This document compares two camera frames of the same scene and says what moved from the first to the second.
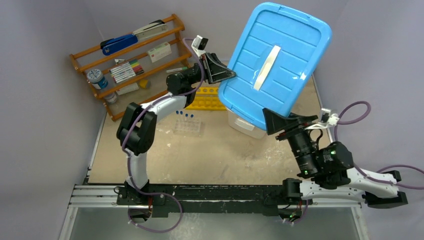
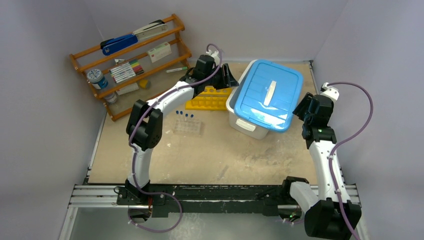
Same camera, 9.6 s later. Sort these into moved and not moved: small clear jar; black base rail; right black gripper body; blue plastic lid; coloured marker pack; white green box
Moved: blue plastic lid; right black gripper body
Not moved: black base rail; coloured marker pack; small clear jar; white green box
